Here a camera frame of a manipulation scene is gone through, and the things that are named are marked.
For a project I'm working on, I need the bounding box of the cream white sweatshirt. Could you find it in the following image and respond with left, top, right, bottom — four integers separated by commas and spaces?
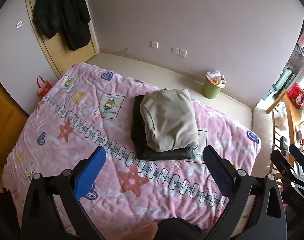
140, 89, 199, 152

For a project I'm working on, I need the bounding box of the wooden chair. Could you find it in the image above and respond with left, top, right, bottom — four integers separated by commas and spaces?
266, 90, 304, 174

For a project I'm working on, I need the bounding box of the red bag on chair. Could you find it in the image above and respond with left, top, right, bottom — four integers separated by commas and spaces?
287, 83, 304, 109

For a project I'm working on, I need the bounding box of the teal suitcase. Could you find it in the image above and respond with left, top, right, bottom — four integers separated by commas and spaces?
273, 65, 294, 91

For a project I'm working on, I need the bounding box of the orange wooden door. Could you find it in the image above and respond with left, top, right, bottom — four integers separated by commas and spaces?
0, 72, 30, 188

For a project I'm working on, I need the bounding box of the green trash bin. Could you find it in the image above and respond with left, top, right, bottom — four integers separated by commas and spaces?
202, 70, 226, 99

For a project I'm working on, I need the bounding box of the pink patterned bed blanket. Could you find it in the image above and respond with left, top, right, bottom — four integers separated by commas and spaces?
2, 63, 261, 239

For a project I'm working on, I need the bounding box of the folded black garment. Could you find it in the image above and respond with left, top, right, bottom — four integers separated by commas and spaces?
131, 89, 199, 160

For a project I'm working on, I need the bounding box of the red gift bag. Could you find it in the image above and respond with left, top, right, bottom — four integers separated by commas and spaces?
36, 76, 52, 98

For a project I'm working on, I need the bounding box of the black jacket hanging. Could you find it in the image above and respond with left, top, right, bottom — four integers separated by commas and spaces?
33, 0, 91, 51

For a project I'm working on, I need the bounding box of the white wall socket right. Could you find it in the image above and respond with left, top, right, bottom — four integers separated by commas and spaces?
180, 49, 187, 57

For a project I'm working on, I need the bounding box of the white wall socket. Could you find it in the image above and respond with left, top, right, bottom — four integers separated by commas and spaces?
180, 49, 187, 57
151, 41, 159, 49
172, 47, 180, 55

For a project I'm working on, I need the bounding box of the white wall socket middle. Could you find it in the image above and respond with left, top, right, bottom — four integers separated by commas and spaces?
172, 47, 180, 55

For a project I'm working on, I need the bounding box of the white light switch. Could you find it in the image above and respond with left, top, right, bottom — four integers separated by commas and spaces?
16, 21, 23, 29

